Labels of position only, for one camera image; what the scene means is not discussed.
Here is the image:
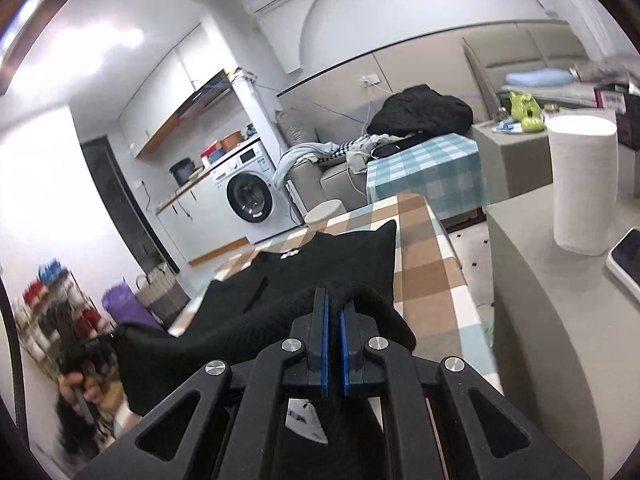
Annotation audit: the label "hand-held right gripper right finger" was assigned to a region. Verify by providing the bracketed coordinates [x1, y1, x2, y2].
[340, 300, 591, 480]

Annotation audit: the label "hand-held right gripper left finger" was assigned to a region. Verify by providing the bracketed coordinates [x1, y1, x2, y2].
[75, 287, 332, 480]

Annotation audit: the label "black knit garment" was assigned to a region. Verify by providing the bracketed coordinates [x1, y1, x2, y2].
[112, 219, 418, 480]

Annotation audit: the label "pile of light clothes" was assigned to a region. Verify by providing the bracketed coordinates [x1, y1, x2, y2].
[275, 135, 396, 181]

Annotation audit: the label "person's left hand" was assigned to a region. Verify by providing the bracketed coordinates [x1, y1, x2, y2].
[57, 370, 107, 413]

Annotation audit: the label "shoe rack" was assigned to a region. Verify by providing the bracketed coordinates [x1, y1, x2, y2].
[15, 260, 116, 376]

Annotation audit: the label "purple bag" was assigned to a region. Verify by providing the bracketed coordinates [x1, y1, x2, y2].
[101, 282, 166, 331]

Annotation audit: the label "wicker basket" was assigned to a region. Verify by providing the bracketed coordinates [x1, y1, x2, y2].
[135, 261, 191, 326]

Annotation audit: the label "brown checked tablecloth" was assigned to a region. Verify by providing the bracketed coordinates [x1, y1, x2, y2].
[167, 192, 503, 396]

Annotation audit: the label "round white stool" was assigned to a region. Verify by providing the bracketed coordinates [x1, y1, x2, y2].
[305, 200, 346, 228]

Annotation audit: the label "black door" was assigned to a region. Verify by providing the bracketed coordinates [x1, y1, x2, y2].
[80, 135, 181, 276]

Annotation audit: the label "grey sofa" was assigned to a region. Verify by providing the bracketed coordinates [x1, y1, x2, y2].
[275, 110, 371, 216]

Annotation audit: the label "white washing machine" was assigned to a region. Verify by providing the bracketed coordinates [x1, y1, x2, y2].
[207, 140, 301, 246]

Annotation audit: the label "white counter cabinet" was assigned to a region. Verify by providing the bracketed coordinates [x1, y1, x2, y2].
[155, 160, 256, 266]

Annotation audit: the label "large grey cabinet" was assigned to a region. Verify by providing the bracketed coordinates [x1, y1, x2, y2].
[485, 180, 640, 480]

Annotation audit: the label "teal checked cloth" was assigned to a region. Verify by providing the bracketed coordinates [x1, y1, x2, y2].
[365, 132, 488, 221]

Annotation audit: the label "dark blue pot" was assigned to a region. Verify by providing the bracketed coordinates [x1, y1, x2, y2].
[169, 158, 196, 187]

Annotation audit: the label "black jacket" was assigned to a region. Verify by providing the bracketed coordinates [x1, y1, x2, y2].
[366, 85, 474, 138]

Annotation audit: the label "grey bedside cabinet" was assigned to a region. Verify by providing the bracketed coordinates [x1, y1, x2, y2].
[470, 115, 556, 206]

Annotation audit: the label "white paper towel roll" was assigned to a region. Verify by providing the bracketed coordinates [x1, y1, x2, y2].
[545, 112, 619, 257]

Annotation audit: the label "white smartphone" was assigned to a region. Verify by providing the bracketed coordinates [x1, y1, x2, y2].
[606, 227, 640, 306]

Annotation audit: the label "green toy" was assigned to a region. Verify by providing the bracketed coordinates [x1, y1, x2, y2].
[509, 91, 541, 121]

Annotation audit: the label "light blue pillow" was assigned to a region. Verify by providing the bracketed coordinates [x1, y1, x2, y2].
[505, 70, 573, 87]

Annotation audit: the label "beige bed headboard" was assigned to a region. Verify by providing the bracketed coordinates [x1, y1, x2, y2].
[462, 22, 601, 96]

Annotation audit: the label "magenta box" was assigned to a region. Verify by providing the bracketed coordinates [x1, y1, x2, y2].
[595, 87, 628, 109]

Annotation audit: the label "white wall cabinets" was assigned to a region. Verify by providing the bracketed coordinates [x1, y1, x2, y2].
[120, 22, 236, 158]

